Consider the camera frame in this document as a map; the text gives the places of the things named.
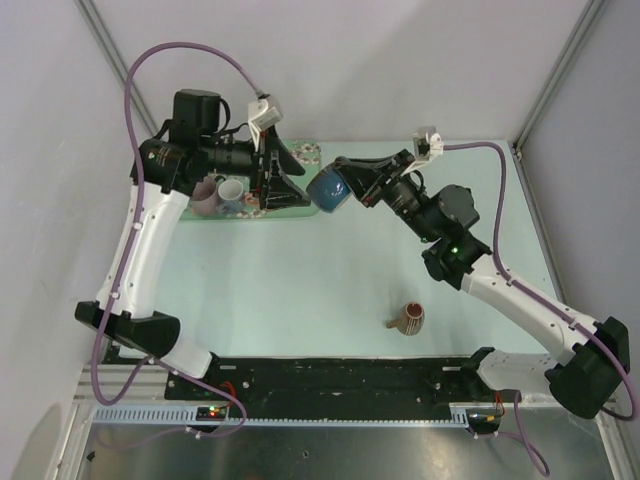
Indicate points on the grey blue small mug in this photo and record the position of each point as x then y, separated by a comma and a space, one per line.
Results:
230, 197

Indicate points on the salmon pink mug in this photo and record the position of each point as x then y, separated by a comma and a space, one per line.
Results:
251, 201

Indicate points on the aluminium front rail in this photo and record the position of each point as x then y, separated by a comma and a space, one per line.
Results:
150, 383

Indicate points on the left aluminium frame post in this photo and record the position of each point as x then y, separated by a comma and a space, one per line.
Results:
115, 60

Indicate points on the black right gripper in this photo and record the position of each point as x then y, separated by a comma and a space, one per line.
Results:
370, 185

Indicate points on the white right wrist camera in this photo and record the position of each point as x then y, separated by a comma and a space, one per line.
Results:
428, 145

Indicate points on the dark blue mug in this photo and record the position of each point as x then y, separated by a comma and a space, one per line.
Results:
328, 190

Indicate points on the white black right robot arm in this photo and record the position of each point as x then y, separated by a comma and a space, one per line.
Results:
584, 362

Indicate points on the lilac mug black handle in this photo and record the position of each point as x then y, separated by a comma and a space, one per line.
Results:
205, 200

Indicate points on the grey slotted cable duct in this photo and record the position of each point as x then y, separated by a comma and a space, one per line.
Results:
212, 416

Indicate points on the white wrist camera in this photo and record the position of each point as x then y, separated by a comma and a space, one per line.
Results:
428, 145
262, 114

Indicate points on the right aluminium frame post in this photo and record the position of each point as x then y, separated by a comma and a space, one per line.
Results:
569, 54

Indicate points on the aluminium frame post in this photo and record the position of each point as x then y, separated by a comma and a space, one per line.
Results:
569, 54
115, 60

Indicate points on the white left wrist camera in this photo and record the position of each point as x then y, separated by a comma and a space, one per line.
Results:
262, 114

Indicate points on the brown striped mug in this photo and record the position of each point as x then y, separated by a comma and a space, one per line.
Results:
410, 321

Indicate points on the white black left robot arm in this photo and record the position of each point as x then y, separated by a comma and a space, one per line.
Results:
191, 145

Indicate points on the green floral placemat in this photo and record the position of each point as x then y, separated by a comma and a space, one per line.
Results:
308, 153

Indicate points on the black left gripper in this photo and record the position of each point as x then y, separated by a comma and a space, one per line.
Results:
275, 191

